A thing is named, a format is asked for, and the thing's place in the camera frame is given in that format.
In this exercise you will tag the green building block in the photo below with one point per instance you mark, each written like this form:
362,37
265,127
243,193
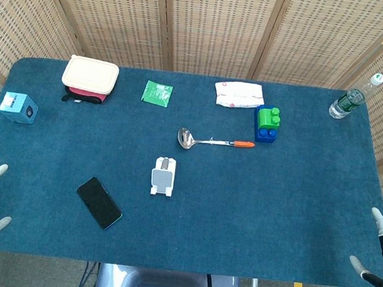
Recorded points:
269,118

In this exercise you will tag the blue green toy blocks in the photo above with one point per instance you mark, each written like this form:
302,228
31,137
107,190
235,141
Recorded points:
264,134

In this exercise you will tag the bamboo folding screen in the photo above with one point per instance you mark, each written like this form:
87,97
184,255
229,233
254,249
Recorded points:
217,26

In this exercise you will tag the black smartphone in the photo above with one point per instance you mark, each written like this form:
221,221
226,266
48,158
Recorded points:
99,203

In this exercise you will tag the blue table mat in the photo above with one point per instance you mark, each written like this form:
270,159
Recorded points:
239,207

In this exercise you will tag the light blue cube box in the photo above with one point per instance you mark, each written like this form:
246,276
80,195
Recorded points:
17,108

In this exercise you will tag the white phone stand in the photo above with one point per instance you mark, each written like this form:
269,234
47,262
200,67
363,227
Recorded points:
163,177

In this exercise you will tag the beige lunch box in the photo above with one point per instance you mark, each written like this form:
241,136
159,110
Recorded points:
90,74

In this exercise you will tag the pink black pouch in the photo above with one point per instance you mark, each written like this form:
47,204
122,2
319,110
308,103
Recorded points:
83,96

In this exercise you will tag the green foil sachet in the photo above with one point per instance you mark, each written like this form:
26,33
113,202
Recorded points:
157,93

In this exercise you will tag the clear water bottle green label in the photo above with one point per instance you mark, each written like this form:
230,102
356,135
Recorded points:
350,100

